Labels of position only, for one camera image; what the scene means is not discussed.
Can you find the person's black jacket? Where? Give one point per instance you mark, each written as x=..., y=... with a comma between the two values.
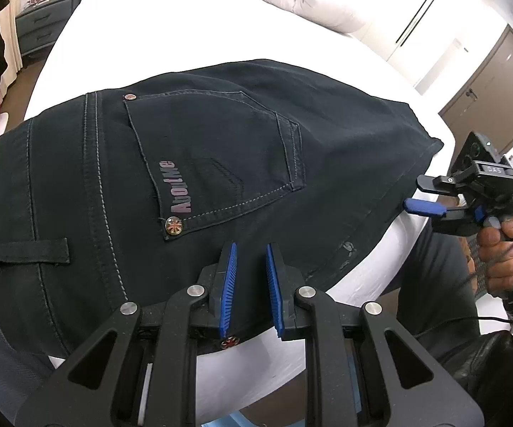
x=492, y=364

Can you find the person's right hand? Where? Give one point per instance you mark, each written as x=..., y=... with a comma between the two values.
x=503, y=253

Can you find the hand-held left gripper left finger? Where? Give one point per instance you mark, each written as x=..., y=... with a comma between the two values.
x=228, y=291

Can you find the grey nightstand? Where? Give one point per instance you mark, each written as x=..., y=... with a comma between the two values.
x=43, y=22

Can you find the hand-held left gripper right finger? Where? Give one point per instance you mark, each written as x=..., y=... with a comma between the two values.
x=276, y=296

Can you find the beige curtain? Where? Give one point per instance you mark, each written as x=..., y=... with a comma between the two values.
x=11, y=40

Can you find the black denim pants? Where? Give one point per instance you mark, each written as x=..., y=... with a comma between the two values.
x=238, y=142

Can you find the person's leg in dark trousers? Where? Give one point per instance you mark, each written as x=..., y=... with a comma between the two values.
x=434, y=275

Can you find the white wardrobe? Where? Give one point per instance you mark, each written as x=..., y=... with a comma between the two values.
x=438, y=22

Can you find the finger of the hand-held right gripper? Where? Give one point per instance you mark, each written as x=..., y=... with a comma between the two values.
x=423, y=207
x=436, y=183

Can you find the brown wooden door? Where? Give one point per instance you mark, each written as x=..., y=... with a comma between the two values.
x=500, y=80

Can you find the white bed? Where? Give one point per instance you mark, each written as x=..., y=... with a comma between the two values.
x=185, y=22

